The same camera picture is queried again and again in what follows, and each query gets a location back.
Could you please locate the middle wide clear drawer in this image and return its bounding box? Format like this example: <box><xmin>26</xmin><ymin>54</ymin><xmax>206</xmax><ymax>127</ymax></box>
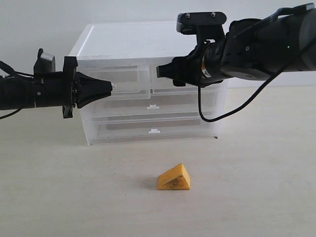
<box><xmin>83</xmin><ymin>90</ymin><xmax>220</xmax><ymax>118</ymax></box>

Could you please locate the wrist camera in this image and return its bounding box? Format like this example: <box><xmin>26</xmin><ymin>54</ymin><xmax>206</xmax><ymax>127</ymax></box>
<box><xmin>33</xmin><ymin>48</ymin><xmax>56</xmax><ymax>74</ymax></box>
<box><xmin>176</xmin><ymin>11</ymin><xmax>227</xmax><ymax>37</ymax></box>

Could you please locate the bottom wide clear drawer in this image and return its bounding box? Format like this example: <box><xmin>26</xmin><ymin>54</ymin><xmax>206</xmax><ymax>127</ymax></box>
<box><xmin>84</xmin><ymin>117</ymin><xmax>219</xmax><ymax>145</ymax></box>

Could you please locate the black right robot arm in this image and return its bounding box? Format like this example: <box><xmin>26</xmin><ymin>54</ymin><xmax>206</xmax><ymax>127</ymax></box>
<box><xmin>156</xmin><ymin>3</ymin><xmax>316</xmax><ymax>88</ymax></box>

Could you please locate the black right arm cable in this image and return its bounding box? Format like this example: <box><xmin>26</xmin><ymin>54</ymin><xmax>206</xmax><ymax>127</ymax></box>
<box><xmin>197</xmin><ymin>2</ymin><xmax>316</xmax><ymax>123</ymax></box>

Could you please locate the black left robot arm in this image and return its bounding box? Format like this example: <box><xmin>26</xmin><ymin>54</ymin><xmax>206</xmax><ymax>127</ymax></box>
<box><xmin>0</xmin><ymin>56</ymin><xmax>113</xmax><ymax>119</ymax></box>

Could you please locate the yellow wedge block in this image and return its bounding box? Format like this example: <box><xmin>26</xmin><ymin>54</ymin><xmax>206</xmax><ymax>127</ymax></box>
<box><xmin>156</xmin><ymin>163</ymin><xmax>191</xmax><ymax>191</ymax></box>

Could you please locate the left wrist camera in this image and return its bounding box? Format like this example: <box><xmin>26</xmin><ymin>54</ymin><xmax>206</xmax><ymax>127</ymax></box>
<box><xmin>33</xmin><ymin>48</ymin><xmax>56</xmax><ymax>74</ymax></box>

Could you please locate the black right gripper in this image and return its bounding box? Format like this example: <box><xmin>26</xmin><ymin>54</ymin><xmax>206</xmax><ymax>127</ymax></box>
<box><xmin>156</xmin><ymin>40</ymin><xmax>231</xmax><ymax>88</ymax></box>

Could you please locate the white plastic drawer cabinet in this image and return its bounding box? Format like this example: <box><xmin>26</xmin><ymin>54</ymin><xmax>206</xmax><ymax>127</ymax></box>
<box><xmin>68</xmin><ymin>21</ymin><xmax>229</xmax><ymax>146</ymax></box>

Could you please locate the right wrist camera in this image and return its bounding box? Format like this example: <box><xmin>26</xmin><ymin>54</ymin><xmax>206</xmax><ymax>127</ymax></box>
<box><xmin>176</xmin><ymin>11</ymin><xmax>227</xmax><ymax>37</ymax></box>

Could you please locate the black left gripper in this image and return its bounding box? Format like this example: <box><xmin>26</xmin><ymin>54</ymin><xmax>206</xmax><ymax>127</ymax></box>
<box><xmin>34</xmin><ymin>56</ymin><xmax>112</xmax><ymax>119</ymax></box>

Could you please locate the wide clear drawer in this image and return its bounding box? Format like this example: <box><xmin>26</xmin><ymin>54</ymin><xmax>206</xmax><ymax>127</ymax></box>
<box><xmin>84</xmin><ymin>117</ymin><xmax>219</xmax><ymax>145</ymax></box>
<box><xmin>83</xmin><ymin>90</ymin><xmax>220</xmax><ymax>118</ymax></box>

